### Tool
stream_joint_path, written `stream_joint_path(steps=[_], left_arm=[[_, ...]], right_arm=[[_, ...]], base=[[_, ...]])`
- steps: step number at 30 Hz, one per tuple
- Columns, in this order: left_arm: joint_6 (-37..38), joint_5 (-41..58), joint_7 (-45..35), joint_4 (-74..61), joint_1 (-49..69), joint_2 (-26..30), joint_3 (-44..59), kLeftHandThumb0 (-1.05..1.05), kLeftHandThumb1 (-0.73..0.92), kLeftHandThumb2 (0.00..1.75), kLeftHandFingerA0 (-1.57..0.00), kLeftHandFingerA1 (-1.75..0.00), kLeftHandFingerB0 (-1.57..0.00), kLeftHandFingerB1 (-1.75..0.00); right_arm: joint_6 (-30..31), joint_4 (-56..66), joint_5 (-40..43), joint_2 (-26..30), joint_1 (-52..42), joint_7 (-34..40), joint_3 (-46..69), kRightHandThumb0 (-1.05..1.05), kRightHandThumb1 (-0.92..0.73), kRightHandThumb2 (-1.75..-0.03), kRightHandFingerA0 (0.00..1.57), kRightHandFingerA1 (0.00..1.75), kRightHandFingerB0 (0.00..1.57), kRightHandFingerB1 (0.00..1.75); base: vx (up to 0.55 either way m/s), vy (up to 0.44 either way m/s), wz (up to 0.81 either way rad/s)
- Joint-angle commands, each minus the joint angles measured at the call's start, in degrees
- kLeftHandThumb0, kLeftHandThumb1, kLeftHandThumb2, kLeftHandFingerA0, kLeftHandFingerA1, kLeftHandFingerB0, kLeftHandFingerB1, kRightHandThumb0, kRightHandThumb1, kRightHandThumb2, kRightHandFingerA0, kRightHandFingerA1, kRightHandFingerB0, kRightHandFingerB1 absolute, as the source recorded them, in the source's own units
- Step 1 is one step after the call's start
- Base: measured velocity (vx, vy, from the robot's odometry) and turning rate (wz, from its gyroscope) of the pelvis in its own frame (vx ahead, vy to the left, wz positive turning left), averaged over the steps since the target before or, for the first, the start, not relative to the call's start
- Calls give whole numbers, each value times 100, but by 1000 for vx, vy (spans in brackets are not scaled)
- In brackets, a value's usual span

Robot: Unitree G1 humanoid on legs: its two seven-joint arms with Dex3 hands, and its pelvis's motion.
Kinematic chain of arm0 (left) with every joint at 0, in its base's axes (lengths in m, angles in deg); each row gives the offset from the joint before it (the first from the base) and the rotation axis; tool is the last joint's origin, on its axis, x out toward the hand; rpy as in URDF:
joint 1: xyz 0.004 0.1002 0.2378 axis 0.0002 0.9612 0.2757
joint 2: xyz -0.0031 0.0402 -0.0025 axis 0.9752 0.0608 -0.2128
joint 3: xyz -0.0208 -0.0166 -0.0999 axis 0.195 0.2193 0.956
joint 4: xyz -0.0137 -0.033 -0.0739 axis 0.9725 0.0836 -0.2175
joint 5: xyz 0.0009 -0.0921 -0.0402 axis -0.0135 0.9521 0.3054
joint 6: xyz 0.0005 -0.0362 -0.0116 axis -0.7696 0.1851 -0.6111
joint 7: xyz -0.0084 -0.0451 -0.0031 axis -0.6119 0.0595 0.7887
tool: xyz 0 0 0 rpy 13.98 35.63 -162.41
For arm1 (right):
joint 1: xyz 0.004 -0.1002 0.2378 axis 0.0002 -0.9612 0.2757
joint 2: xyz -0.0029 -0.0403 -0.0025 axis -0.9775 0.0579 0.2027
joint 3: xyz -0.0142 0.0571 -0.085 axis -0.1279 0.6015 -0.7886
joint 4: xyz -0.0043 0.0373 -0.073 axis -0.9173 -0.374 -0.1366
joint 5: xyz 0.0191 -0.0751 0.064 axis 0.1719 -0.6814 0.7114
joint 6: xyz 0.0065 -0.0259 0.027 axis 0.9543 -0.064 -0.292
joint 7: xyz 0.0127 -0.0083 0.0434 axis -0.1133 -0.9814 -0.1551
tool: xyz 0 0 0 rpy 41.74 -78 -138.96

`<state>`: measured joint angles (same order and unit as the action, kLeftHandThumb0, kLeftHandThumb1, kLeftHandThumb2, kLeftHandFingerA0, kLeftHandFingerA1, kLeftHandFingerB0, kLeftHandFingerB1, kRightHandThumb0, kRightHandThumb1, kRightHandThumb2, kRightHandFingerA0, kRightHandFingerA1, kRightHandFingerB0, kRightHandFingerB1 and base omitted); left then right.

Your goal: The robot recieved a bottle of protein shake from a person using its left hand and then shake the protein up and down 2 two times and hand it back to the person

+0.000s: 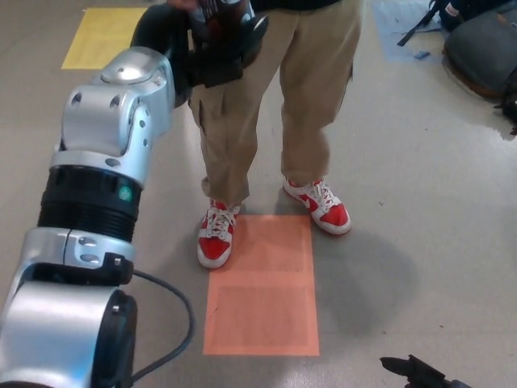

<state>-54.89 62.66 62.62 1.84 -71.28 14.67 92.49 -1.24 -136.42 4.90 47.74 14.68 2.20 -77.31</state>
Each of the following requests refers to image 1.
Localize yellow paper sheet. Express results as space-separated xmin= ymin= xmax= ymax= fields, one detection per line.
xmin=61 ymin=6 xmax=149 ymax=70

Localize red white person's right sneaker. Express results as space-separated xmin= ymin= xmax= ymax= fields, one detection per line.
xmin=196 ymin=197 xmax=242 ymax=269

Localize khaki cargo trousers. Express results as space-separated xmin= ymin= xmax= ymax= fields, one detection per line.
xmin=187 ymin=0 xmax=364 ymax=211

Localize black bag with green mark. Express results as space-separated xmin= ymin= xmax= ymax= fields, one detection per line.
xmin=494 ymin=95 xmax=517 ymax=137

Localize blue paper sheet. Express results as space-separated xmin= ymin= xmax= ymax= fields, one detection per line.
xmin=371 ymin=0 xmax=445 ymax=62

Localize black shirt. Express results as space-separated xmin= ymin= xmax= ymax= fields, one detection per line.
xmin=248 ymin=0 xmax=343 ymax=7

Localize red white person's left sneaker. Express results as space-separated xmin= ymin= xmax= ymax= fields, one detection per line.
xmin=281 ymin=177 xmax=351 ymax=235

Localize red white person's sneaker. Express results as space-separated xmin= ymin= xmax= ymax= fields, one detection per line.
xmin=281 ymin=177 xmax=351 ymax=235
xmin=196 ymin=197 xmax=242 ymax=269

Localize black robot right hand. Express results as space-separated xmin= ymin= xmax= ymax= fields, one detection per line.
xmin=379 ymin=354 xmax=457 ymax=388

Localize orange paper sheet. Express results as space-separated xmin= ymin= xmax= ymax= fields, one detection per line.
xmin=202 ymin=214 xmax=321 ymax=356

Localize dark blue backpack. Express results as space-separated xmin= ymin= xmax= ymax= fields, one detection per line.
xmin=397 ymin=0 xmax=517 ymax=48

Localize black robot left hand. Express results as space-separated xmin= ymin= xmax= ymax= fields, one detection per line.
xmin=131 ymin=0 xmax=271 ymax=109

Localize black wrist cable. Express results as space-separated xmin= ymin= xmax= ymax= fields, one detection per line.
xmin=92 ymin=269 xmax=198 ymax=388

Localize brown Core Power shake bottle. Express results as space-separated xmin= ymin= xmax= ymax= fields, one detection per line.
xmin=189 ymin=0 xmax=254 ymax=41

